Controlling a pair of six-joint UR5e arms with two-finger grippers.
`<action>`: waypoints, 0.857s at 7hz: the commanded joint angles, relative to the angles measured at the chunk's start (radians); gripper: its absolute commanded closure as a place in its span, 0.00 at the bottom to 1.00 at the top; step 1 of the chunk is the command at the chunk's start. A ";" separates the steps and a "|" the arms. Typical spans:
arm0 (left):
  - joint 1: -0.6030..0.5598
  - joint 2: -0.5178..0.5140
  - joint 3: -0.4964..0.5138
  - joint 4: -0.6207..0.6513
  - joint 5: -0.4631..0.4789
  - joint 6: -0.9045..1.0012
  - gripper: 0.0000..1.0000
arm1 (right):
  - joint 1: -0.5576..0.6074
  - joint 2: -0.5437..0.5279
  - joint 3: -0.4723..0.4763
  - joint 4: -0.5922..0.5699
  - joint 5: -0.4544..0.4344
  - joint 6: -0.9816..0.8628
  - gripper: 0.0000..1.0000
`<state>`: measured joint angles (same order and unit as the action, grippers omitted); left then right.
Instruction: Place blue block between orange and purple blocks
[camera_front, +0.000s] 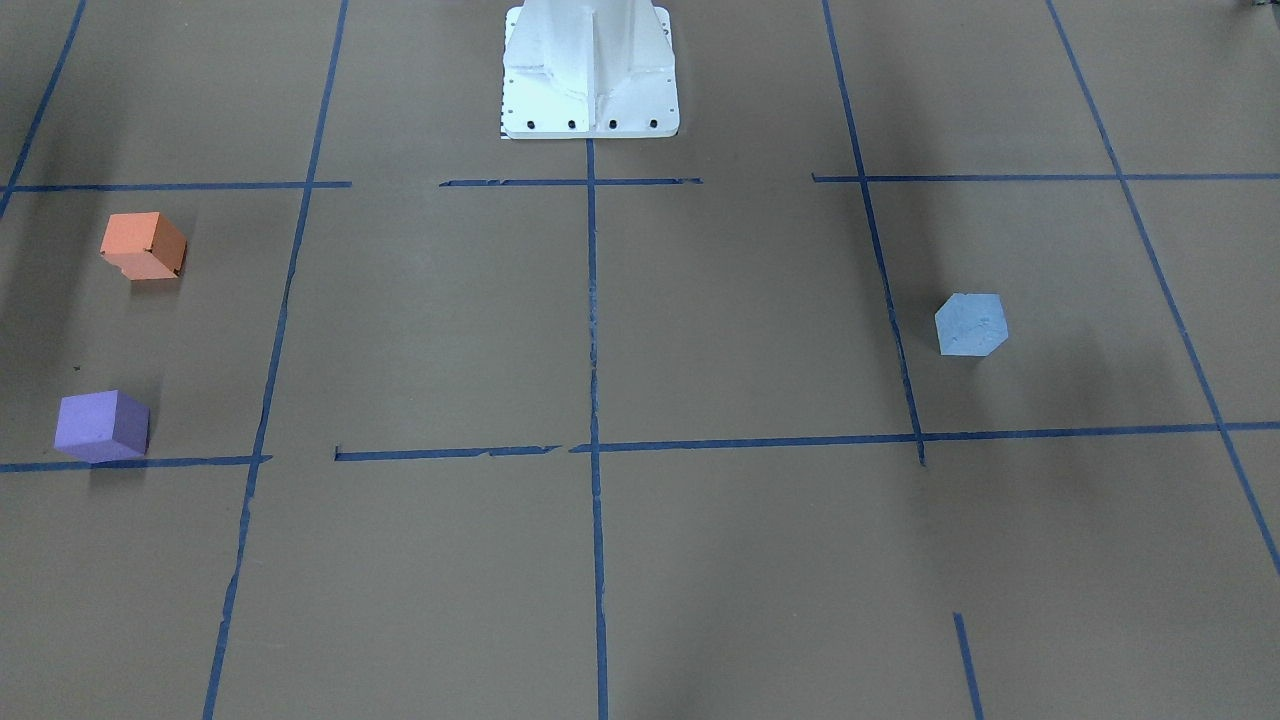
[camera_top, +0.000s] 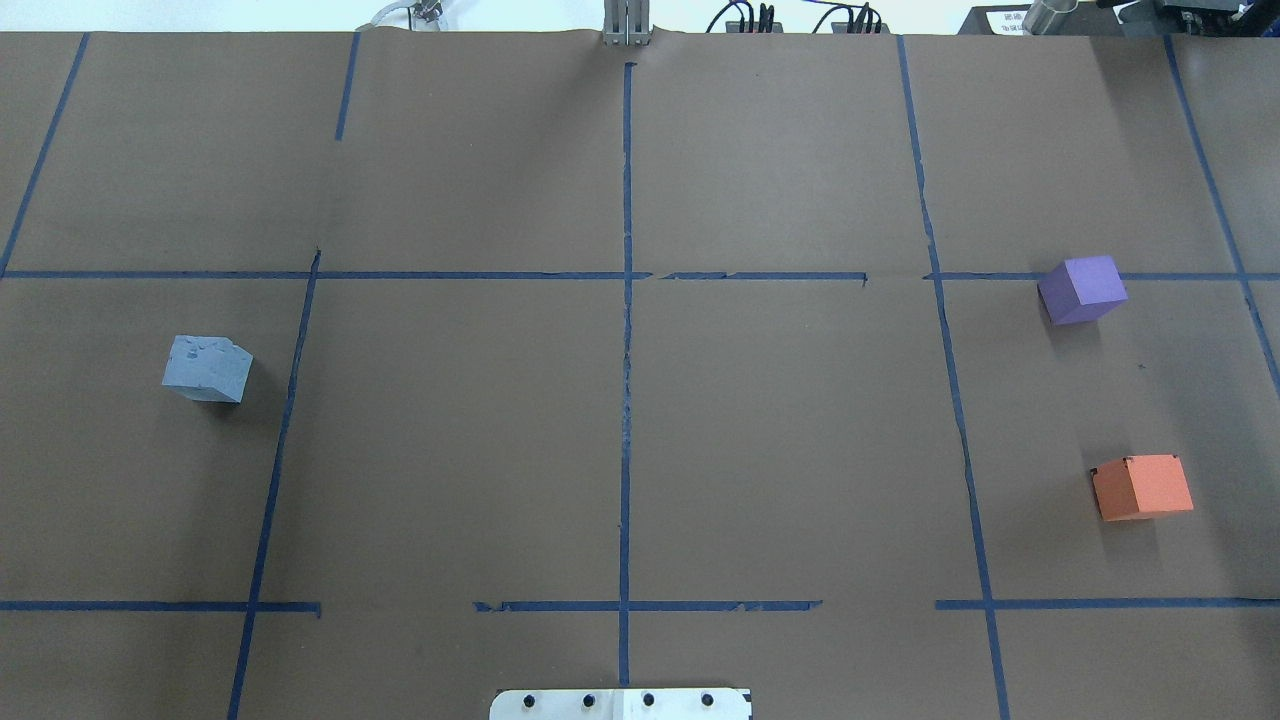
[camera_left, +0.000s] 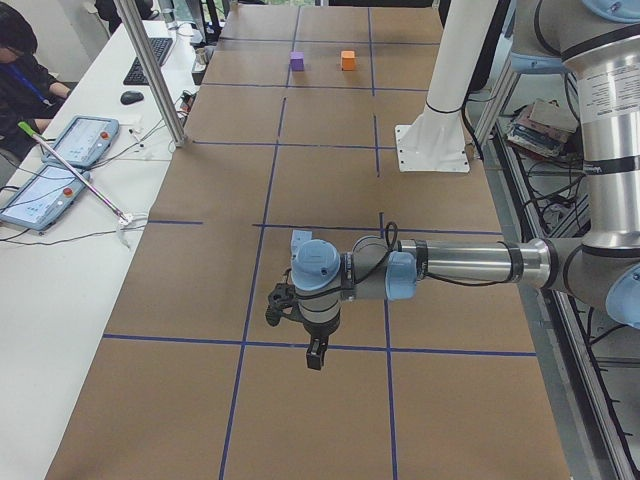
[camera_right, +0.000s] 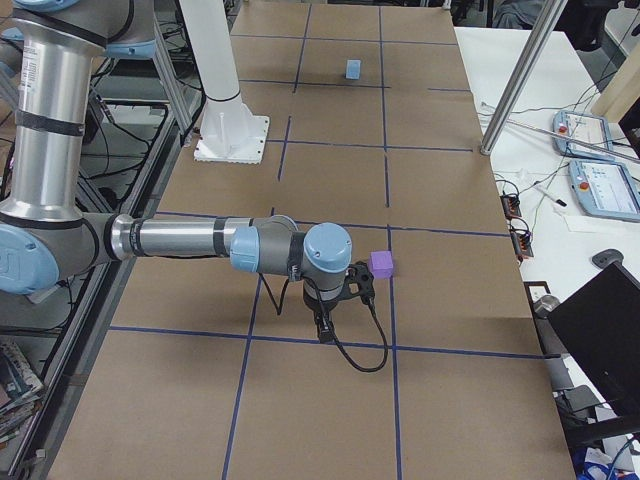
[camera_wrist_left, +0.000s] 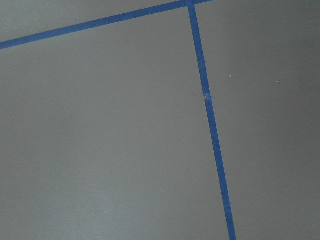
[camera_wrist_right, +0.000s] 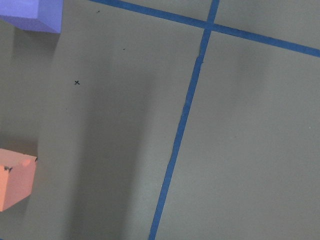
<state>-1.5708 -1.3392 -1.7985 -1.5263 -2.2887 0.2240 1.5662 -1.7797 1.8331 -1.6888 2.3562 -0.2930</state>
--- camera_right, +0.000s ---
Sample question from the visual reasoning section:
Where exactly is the white pedestal column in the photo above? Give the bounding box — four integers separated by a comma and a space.
180, 0, 270, 164

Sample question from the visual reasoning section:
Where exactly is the lower teach pendant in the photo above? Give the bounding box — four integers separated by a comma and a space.
568, 159, 639, 223

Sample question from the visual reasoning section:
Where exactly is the upper teach pendant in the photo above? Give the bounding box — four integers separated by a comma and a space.
553, 110, 614, 161

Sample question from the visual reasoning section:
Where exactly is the black monitor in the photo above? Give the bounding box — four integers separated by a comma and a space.
548, 262, 639, 416

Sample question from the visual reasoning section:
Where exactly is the small black orange module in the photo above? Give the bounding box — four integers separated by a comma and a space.
500, 194, 521, 220

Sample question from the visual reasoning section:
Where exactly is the teach pendant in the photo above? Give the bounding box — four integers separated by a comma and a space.
568, 159, 639, 223
553, 110, 614, 161

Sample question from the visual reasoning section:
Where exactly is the black marker pen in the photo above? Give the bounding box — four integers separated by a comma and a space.
535, 184, 567, 208

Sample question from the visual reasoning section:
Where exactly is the slanted metal rod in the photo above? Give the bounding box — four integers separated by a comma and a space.
506, 118, 639, 164

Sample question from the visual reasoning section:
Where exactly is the stack of books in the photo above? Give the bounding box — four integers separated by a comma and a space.
1, 336, 44, 447

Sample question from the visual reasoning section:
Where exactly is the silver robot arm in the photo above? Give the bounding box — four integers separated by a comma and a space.
1, 1, 375, 343

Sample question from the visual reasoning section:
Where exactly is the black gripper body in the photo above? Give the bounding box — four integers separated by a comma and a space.
344, 261, 375, 305

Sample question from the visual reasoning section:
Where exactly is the aluminium frame post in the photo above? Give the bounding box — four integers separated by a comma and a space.
480, 1, 566, 155

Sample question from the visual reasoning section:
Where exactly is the metal cup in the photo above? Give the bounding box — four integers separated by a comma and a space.
533, 294, 561, 319

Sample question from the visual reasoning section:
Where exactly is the light blue foam block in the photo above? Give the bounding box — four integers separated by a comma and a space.
345, 59, 362, 80

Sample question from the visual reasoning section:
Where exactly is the purple foam block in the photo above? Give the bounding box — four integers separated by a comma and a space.
368, 250, 395, 279

